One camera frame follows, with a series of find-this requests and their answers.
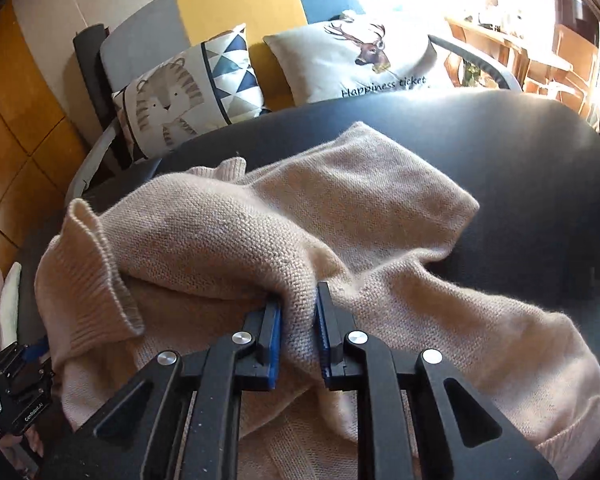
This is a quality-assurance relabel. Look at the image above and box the tiger print cushion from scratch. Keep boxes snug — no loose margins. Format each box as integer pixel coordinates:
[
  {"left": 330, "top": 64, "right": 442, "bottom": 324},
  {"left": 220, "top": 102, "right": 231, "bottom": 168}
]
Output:
[{"left": 111, "top": 23, "right": 272, "bottom": 162}]

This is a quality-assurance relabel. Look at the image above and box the white folded cloth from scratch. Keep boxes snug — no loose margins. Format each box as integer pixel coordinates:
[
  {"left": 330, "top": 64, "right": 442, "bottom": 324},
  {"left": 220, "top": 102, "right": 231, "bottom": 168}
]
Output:
[{"left": 0, "top": 261, "right": 23, "bottom": 351}]

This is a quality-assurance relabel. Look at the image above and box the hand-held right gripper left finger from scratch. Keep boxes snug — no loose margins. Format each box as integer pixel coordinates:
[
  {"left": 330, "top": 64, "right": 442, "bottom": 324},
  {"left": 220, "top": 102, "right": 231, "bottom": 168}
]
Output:
[{"left": 77, "top": 297, "right": 283, "bottom": 480}]

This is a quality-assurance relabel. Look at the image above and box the beige knit sweater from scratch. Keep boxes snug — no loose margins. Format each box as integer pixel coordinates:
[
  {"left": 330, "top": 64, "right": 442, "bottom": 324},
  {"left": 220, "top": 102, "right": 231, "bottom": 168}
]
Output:
[{"left": 34, "top": 121, "right": 600, "bottom": 480}]

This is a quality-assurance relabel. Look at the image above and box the wooden desk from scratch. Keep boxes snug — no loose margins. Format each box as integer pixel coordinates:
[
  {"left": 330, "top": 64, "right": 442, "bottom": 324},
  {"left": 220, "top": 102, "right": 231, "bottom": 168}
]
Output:
[{"left": 445, "top": 7, "right": 576, "bottom": 96}]

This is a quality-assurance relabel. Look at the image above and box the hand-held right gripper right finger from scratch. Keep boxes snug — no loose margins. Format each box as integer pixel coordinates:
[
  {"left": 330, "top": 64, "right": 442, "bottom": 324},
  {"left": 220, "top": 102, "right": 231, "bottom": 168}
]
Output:
[{"left": 316, "top": 281, "right": 536, "bottom": 480}]

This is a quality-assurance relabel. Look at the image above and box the grey yellow blue sofa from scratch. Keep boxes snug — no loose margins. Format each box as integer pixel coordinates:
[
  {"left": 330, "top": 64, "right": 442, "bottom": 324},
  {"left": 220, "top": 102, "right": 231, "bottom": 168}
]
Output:
[{"left": 62, "top": 0, "right": 523, "bottom": 206}]

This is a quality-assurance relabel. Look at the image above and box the wooden chair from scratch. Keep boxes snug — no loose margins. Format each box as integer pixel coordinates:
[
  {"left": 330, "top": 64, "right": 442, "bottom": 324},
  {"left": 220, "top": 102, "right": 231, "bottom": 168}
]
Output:
[{"left": 525, "top": 22, "right": 600, "bottom": 121}]

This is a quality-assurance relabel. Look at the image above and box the deer print cushion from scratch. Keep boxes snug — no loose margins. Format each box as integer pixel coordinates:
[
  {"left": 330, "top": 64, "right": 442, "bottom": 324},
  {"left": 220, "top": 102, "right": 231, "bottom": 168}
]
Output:
[{"left": 263, "top": 10, "right": 451, "bottom": 107}]

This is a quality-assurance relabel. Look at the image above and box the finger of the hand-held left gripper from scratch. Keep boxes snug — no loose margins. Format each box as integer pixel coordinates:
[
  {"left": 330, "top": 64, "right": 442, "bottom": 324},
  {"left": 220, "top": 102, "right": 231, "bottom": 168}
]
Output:
[{"left": 22, "top": 337, "right": 53, "bottom": 367}]

